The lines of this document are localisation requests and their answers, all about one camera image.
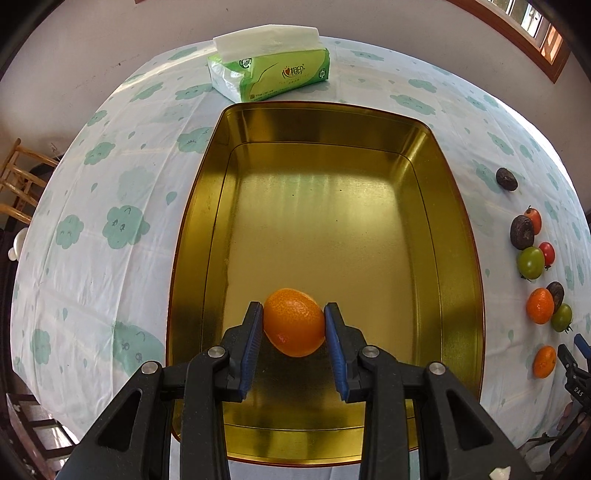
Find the orange mandarin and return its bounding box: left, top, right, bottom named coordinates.
left=526, top=288, right=554, bottom=325
left=263, top=288, right=325, bottom=358
left=532, top=345, right=557, bottom=379

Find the red tomato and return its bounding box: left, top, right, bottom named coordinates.
left=524, top=206, right=542, bottom=235
left=538, top=241, right=556, bottom=270

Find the wooden stool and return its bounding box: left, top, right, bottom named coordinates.
left=1, top=138, right=59, bottom=225

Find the dark wooden chair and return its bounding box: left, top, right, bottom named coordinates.
left=6, top=393, right=78, bottom=479

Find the green tomato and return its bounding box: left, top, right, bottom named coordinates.
left=551, top=303, right=573, bottom=332
left=516, top=246, right=545, bottom=280

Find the dark passion fruit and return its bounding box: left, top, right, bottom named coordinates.
left=546, top=281, right=565, bottom=312
left=510, top=215, right=535, bottom=250
left=495, top=167, right=519, bottom=192

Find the red gold toffee tin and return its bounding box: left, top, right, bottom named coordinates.
left=165, top=101, right=487, bottom=468

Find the cloud pattern tablecloth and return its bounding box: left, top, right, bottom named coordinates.
left=11, top=39, right=590, bottom=445

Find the wooden framed window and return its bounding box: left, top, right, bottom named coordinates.
left=449, top=0, right=571, bottom=83

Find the green tissue pack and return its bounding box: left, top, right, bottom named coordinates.
left=207, top=24, right=331, bottom=103

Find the white bear toy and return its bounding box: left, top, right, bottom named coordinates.
left=8, top=228, right=28, bottom=261

